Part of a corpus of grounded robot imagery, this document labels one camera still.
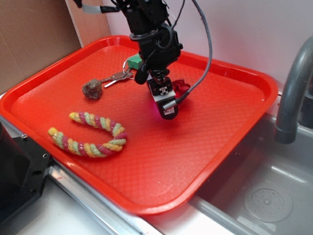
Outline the gripper mounted camera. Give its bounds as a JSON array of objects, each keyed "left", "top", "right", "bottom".
[{"left": 147, "top": 75, "right": 179, "bottom": 120}]

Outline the grey braided cable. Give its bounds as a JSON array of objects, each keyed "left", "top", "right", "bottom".
[{"left": 161, "top": 0, "right": 213, "bottom": 111}]

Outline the silver keys left pair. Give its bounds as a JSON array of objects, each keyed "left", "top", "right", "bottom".
[{"left": 100, "top": 71, "right": 133, "bottom": 88}]

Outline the red plastic tray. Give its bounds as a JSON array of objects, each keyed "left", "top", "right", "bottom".
[{"left": 0, "top": 36, "right": 278, "bottom": 215}]

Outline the grey toy faucet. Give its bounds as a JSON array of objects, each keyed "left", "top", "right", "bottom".
[{"left": 274, "top": 37, "right": 313, "bottom": 144}]

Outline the green rectangular block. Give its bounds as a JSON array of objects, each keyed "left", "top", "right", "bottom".
[{"left": 127, "top": 54, "right": 143, "bottom": 70}]

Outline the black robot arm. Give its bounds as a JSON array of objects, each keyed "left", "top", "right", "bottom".
[{"left": 75, "top": 0, "right": 182, "bottom": 85}]

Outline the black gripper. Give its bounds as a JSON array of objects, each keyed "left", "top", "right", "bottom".
[{"left": 134, "top": 23, "right": 183, "bottom": 85}]

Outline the multicolour twisted rope toy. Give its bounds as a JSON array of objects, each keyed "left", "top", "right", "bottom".
[{"left": 48, "top": 112, "right": 127, "bottom": 158}]

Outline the brown cardboard panel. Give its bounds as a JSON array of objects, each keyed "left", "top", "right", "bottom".
[{"left": 0, "top": 0, "right": 111, "bottom": 94}]

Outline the brown rock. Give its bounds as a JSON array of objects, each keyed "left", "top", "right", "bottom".
[{"left": 82, "top": 79, "right": 102, "bottom": 100}]

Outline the red paper ball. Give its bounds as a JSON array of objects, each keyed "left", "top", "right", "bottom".
[{"left": 172, "top": 79, "right": 191, "bottom": 98}]

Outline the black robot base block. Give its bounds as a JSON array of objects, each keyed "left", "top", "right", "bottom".
[{"left": 0, "top": 125, "right": 51, "bottom": 224}]

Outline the grey toy sink basin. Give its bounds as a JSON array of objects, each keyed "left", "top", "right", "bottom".
[{"left": 190, "top": 102, "right": 313, "bottom": 235}]

